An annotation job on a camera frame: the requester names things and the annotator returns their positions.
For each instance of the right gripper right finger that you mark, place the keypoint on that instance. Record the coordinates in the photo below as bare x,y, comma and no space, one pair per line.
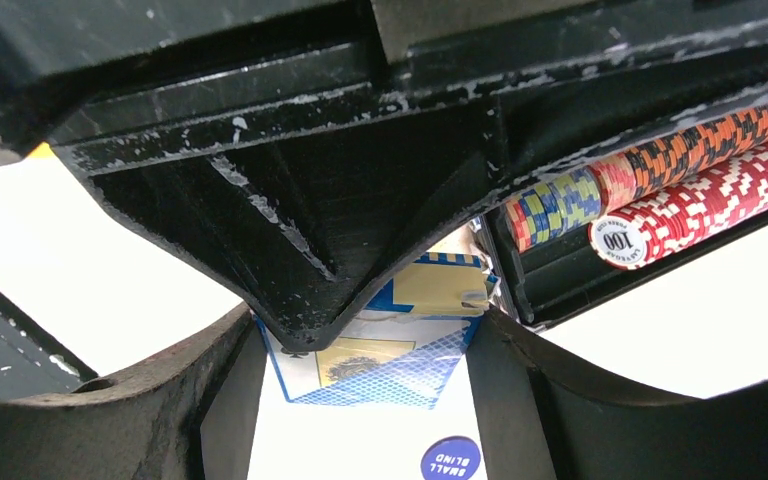
545,413

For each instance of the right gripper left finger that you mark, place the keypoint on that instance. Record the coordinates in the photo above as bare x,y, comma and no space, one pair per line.
187,412

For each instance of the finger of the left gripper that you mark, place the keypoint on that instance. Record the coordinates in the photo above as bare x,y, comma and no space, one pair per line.
305,229
32,361

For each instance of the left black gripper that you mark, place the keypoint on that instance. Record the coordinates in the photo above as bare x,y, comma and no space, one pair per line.
56,55

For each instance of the black aluminium poker case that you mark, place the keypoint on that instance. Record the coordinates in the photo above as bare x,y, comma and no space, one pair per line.
563,278

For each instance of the blue playing card box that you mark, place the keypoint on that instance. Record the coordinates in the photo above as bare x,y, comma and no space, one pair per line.
402,347

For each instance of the orange round dealer button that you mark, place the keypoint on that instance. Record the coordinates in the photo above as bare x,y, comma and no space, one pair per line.
42,151

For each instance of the dark blue round button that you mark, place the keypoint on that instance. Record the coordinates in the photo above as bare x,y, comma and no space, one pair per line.
455,457

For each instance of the orange black chip stack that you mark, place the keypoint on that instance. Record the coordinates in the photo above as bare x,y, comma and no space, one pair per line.
570,200

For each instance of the red white chip stack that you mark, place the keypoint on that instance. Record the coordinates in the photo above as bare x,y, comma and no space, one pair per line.
684,214

